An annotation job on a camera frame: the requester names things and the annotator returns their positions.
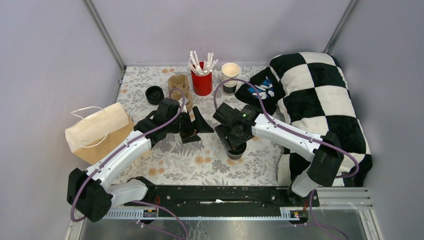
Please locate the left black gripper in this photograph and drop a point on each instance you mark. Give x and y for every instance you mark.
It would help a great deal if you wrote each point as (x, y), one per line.
(200, 126)

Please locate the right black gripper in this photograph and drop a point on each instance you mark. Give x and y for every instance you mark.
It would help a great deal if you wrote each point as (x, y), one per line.
(223, 131)

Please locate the black paper coffee cup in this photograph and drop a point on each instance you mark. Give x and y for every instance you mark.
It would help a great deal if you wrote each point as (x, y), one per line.
(236, 152)

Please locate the cardboard cup carrier tray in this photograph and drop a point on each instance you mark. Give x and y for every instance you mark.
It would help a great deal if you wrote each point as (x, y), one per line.
(178, 87)

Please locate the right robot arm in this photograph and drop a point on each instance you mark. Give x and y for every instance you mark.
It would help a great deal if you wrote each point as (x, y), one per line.
(318, 150)

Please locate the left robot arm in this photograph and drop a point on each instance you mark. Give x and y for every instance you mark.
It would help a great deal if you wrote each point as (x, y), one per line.
(92, 191)

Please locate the brown paper takeout bag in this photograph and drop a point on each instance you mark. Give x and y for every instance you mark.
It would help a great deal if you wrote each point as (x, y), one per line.
(98, 132)

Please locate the floral patterned table mat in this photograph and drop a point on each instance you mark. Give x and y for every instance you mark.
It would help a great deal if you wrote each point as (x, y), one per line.
(204, 162)

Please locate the black cloth blue print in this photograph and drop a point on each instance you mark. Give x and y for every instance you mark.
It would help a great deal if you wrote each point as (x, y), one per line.
(269, 89)

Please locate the red straw holder cup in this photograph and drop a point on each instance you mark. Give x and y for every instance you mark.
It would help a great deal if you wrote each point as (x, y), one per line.
(202, 85)

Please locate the stack of paper cups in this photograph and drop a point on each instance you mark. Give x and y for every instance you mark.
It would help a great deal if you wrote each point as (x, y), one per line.
(229, 72)

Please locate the stack of black lids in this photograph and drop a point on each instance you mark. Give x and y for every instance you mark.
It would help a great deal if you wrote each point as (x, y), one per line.
(154, 95)

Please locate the black white checkered pillow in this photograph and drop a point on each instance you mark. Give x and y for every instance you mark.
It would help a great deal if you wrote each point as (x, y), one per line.
(316, 98)

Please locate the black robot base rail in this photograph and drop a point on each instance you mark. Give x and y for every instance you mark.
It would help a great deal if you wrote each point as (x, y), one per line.
(222, 201)

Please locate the left aluminium frame post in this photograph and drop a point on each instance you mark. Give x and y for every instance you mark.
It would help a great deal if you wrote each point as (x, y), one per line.
(104, 33)

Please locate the aluminium frame post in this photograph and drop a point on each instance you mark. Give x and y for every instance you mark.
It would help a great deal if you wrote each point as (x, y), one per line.
(104, 33)
(347, 14)

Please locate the right aluminium frame post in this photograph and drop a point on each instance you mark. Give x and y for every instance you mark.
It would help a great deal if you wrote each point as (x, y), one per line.
(347, 14)

